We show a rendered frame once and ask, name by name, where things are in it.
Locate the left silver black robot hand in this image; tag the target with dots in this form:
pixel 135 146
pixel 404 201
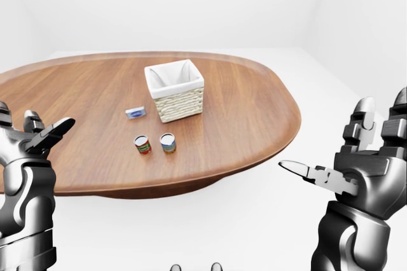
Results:
pixel 19 145

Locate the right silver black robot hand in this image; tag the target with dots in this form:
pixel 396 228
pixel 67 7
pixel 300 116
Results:
pixel 372 169

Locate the right silver black robot arm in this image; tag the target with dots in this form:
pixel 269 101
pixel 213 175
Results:
pixel 349 239

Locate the red label tomato sauce tin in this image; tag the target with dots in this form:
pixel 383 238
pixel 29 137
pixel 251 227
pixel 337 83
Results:
pixel 143 145

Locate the white lined wicker basket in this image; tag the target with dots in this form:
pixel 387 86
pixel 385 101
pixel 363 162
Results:
pixel 175 89

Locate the small blue white box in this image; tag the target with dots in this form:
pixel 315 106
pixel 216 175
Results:
pixel 136 113

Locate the blue yellow label tin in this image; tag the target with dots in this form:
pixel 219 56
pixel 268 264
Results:
pixel 168 143

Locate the small dark rounded shape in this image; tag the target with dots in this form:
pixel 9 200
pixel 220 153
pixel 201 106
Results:
pixel 217 266
pixel 175 268

